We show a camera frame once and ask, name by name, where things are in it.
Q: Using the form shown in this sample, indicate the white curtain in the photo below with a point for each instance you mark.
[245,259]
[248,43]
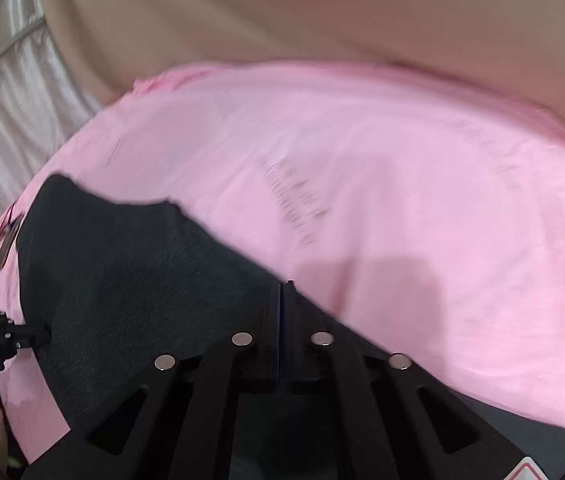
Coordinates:
[12,110]

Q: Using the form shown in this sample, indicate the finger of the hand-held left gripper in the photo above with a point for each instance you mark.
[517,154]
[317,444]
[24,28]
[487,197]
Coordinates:
[32,335]

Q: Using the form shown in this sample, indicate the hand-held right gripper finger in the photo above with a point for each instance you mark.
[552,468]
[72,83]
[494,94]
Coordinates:
[287,325]
[277,325]

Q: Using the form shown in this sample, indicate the beige cloth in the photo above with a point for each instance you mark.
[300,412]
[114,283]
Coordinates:
[312,10]

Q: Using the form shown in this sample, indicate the pink bed sheet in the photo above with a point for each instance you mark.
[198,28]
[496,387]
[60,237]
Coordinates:
[387,185]

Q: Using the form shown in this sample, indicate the dark grey towel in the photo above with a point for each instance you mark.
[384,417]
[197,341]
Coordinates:
[137,285]

